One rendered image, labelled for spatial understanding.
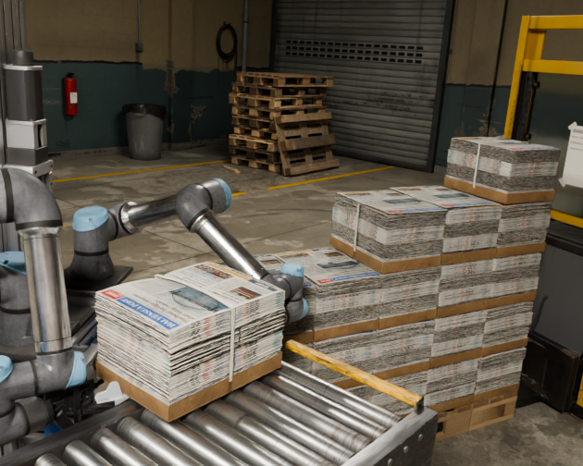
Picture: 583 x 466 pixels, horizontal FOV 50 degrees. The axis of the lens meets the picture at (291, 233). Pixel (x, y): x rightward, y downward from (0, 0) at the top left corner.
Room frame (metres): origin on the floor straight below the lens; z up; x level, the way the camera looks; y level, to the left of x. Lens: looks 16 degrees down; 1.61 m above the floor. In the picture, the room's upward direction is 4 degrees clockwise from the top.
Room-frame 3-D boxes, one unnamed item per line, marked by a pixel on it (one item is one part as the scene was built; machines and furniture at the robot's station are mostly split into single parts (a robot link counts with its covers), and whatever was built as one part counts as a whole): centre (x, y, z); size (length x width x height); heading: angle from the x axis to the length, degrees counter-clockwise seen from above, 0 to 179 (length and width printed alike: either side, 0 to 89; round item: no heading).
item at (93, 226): (2.07, 0.69, 0.98); 0.13 x 0.12 x 0.14; 153
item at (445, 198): (2.60, -0.62, 1.06); 0.37 x 0.28 x 0.01; 29
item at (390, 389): (1.49, -0.18, 0.81); 0.43 x 0.03 x 0.02; 50
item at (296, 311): (1.86, -0.01, 0.82); 0.11 x 0.08 x 0.09; 140
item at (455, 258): (2.58, -0.64, 0.86); 0.38 x 0.29 x 0.04; 29
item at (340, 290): (2.37, -0.27, 0.42); 1.17 x 0.39 x 0.83; 119
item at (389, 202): (2.44, -0.39, 1.06); 0.37 x 0.29 x 0.01; 29
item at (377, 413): (1.44, -0.11, 0.77); 0.47 x 0.05 x 0.05; 50
